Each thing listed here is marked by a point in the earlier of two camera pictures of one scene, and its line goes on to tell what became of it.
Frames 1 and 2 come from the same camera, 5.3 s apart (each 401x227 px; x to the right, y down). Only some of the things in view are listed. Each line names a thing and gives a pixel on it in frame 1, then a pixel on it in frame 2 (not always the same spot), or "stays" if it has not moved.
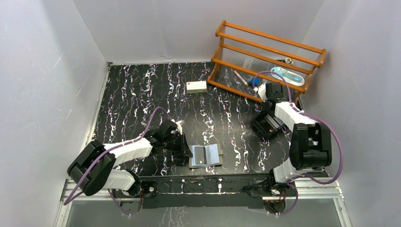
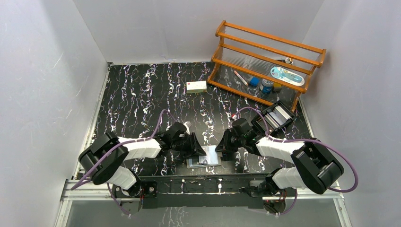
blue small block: (257, 81) stays
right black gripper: (265, 104) to (224, 145)
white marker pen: (240, 78) stays
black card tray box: (266, 125) stays
